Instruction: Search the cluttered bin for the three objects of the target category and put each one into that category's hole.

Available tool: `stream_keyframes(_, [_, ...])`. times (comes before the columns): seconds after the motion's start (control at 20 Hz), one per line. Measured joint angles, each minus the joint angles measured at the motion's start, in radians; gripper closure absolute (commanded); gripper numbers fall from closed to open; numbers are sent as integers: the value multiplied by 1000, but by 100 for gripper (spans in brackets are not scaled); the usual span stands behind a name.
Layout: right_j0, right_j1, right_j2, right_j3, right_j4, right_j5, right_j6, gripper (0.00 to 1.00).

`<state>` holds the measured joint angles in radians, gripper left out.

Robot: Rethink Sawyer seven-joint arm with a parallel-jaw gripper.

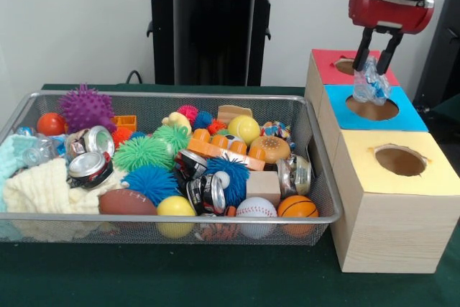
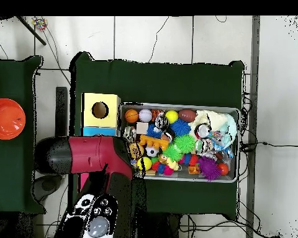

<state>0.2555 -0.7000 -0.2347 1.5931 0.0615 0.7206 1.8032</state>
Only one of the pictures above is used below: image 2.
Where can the small orange-red ball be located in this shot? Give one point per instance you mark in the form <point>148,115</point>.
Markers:
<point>223,169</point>

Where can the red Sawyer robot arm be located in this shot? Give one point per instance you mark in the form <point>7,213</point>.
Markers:
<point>89,151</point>

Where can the brown toy football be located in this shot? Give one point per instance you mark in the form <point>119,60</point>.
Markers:
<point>187,115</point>

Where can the white toy baseball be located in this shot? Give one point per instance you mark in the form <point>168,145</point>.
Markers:
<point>145,115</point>

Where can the yellow tennis ball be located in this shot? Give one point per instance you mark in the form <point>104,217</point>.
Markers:
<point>144,163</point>

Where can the orange plastic bowl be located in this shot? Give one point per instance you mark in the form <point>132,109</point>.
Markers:
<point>6,119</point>

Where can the dark green tablecloth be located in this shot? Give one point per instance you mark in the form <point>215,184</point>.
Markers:
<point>151,81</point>
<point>12,173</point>

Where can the silver mesh bin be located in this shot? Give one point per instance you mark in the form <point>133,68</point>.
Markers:
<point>168,177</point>

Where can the smooth yellow ball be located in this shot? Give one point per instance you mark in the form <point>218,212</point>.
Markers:
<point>171,116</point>

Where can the orange toy basketball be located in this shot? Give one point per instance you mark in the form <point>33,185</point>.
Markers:
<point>131,116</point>

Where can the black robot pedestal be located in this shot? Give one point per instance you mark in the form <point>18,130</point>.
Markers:
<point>161,226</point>

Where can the blue koosh ball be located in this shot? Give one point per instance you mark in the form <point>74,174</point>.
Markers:
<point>180,127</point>

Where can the orange toy building block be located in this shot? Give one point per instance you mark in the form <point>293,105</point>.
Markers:
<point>151,141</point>

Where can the purple spiky ball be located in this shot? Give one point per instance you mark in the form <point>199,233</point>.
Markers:
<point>208,168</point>

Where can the black rod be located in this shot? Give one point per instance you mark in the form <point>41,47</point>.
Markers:
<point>31,30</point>

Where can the wooden box with three holes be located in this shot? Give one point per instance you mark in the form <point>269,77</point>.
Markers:
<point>99,122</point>

